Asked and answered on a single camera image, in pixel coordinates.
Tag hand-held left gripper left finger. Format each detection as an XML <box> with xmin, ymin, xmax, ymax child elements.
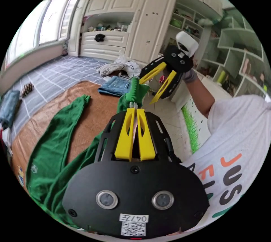
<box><xmin>114</xmin><ymin>108</ymin><xmax>135</xmax><ymax>161</ymax></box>

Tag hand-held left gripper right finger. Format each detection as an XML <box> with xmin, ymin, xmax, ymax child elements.
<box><xmin>136</xmin><ymin>109</ymin><xmax>156</xmax><ymax>161</ymax></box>

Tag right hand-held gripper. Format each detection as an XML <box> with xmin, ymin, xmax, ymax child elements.
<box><xmin>139</xmin><ymin>45</ymin><xmax>195</xmax><ymax>105</ymax></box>

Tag green sweatpants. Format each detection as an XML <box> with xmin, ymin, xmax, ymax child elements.
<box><xmin>26</xmin><ymin>77</ymin><xmax>150</xmax><ymax>229</ymax></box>

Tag person's right forearm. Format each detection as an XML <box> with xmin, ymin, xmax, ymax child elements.
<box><xmin>186</xmin><ymin>77</ymin><xmax>216</xmax><ymax>118</ymax></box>

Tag person's right hand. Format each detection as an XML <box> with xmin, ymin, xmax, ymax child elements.
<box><xmin>182</xmin><ymin>54</ymin><xmax>199</xmax><ymax>84</ymax></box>

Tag bed with woven mat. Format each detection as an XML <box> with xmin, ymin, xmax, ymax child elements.
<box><xmin>0</xmin><ymin>54</ymin><xmax>148</xmax><ymax>204</ymax></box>

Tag blue jeans with stitched pockets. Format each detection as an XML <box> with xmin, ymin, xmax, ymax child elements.
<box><xmin>98</xmin><ymin>75</ymin><xmax>132</xmax><ymax>97</ymax></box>

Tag white knitted garment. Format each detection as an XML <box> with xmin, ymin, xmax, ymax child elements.
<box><xmin>96</xmin><ymin>49</ymin><xmax>142</xmax><ymax>77</ymax></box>

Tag cream cupboard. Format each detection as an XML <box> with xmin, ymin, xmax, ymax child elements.
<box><xmin>67</xmin><ymin>0</ymin><xmax>224</xmax><ymax>71</ymax></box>

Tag person's body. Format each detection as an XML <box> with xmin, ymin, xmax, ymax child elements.
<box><xmin>181</xmin><ymin>94</ymin><xmax>271</xmax><ymax>232</ymax></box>

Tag pile of clothes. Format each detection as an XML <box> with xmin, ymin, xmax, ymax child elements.
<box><xmin>0</xmin><ymin>126</ymin><xmax>14</xmax><ymax>159</ymax></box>

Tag folded pale blue jeans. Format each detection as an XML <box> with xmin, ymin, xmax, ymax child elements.
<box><xmin>0</xmin><ymin>90</ymin><xmax>22</xmax><ymax>130</ymax></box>

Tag window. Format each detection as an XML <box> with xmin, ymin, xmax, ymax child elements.
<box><xmin>4</xmin><ymin>0</ymin><xmax>73</xmax><ymax>68</ymax></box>

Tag black cable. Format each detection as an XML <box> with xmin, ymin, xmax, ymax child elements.
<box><xmin>121</xmin><ymin>64</ymin><xmax>136</xmax><ymax>77</ymax></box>

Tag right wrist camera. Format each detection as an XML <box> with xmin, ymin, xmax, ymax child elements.
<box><xmin>175</xmin><ymin>31</ymin><xmax>199</xmax><ymax>57</ymax></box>

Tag pale green wall shelf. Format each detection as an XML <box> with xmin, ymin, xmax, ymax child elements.
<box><xmin>200</xmin><ymin>16</ymin><xmax>270</xmax><ymax>99</ymax></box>

